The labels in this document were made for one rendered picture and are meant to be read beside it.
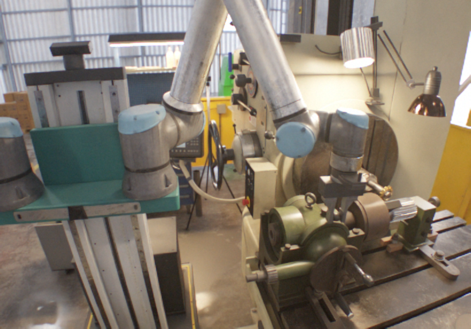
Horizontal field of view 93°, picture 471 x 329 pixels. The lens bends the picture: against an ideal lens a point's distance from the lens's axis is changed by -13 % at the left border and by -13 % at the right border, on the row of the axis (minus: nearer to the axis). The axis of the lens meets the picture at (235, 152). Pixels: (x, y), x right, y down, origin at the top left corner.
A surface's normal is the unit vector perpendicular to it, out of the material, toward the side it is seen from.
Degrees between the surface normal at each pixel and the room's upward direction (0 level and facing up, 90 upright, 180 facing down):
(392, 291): 0
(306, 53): 90
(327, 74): 90
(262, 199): 90
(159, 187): 70
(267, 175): 90
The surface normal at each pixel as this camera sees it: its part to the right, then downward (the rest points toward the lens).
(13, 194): 0.67, -0.09
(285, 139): -0.40, 0.39
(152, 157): 0.53, 0.29
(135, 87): 0.17, 0.34
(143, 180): 0.08, 0.01
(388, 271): 0.00, -0.94
